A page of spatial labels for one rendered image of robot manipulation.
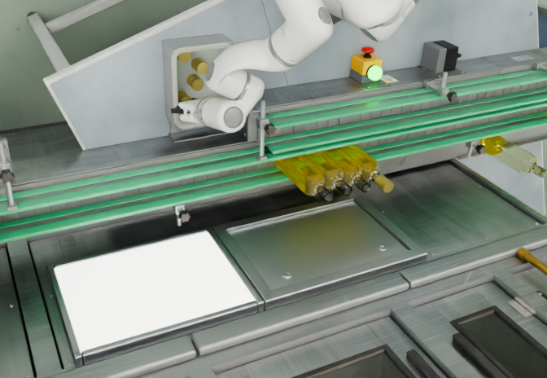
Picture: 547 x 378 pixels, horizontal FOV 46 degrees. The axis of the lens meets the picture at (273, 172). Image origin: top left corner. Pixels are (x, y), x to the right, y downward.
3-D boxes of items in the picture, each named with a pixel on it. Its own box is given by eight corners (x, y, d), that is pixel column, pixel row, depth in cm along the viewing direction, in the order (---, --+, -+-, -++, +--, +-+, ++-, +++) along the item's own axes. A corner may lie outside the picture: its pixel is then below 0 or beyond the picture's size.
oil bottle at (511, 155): (479, 149, 225) (536, 183, 205) (480, 135, 222) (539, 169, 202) (491, 145, 227) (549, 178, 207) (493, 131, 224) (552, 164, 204)
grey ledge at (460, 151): (323, 171, 210) (342, 187, 202) (326, 147, 206) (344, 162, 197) (536, 125, 249) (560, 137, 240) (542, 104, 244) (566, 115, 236)
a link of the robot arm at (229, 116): (239, 65, 146) (273, 81, 151) (220, 63, 155) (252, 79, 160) (214, 126, 146) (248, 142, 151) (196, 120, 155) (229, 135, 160)
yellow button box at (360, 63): (348, 76, 202) (361, 84, 196) (350, 53, 198) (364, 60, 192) (367, 72, 205) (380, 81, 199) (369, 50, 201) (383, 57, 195)
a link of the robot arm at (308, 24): (327, 55, 148) (295, -1, 149) (396, 3, 133) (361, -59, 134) (283, 68, 136) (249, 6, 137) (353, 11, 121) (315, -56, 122)
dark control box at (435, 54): (419, 65, 213) (435, 73, 206) (422, 41, 209) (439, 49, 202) (439, 62, 216) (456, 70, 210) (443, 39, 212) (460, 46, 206)
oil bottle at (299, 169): (273, 164, 188) (309, 199, 171) (274, 147, 185) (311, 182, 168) (291, 161, 190) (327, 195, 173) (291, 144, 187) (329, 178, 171)
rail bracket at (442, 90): (420, 87, 200) (448, 103, 190) (423, 64, 197) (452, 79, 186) (430, 85, 202) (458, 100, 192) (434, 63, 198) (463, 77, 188)
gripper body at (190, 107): (194, 129, 157) (178, 124, 167) (232, 124, 162) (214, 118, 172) (191, 99, 155) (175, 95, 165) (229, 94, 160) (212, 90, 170)
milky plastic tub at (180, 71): (165, 118, 180) (175, 130, 173) (161, 40, 169) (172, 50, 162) (223, 109, 187) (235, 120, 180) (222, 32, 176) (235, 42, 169)
